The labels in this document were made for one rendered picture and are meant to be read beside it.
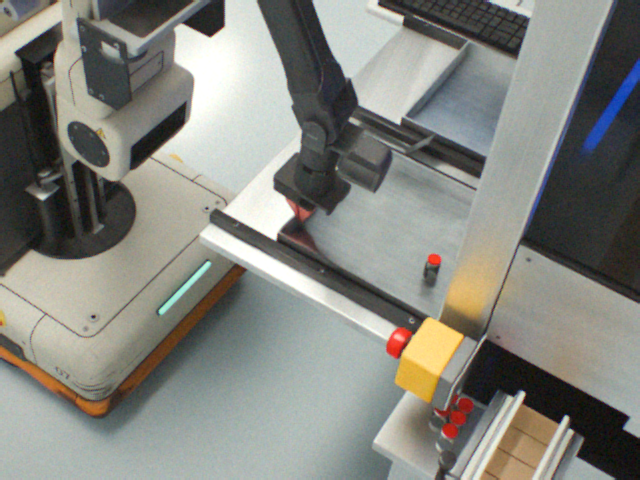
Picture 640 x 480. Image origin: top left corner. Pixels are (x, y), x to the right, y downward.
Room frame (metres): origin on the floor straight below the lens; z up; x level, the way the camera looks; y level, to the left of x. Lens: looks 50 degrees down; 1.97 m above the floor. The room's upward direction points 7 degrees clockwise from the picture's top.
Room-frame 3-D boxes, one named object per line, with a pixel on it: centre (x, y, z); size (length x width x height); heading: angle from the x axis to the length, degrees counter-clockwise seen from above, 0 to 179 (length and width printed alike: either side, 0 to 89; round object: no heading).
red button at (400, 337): (0.66, -0.12, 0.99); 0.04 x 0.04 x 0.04; 63
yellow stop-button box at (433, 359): (0.64, -0.16, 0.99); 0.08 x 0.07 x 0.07; 63
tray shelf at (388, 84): (1.10, -0.18, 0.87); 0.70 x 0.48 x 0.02; 153
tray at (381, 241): (0.92, -0.14, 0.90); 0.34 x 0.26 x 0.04; 63
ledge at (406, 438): (0.60, -0.19, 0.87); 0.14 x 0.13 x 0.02; 63
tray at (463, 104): (1.22, -0.32, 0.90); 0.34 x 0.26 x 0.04; 63
